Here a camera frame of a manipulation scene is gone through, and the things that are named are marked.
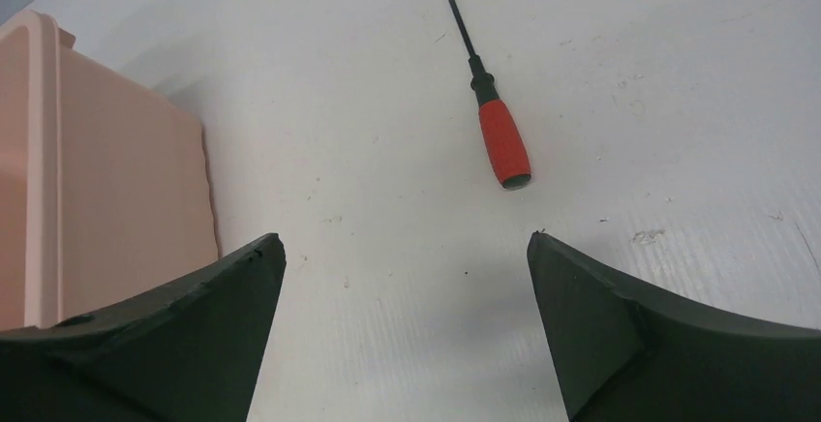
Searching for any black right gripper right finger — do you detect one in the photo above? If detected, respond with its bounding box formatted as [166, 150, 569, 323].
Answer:
[527, 232, 820, 421]

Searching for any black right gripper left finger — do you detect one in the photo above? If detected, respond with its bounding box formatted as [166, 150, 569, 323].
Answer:
[1, 233, 287, 421]

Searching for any red handled screwdriver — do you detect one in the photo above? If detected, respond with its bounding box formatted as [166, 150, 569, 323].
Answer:
[447, 0, 532, 190]

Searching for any pink plastic bin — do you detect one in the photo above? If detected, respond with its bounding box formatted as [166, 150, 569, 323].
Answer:
[1, 11, 219, 330]

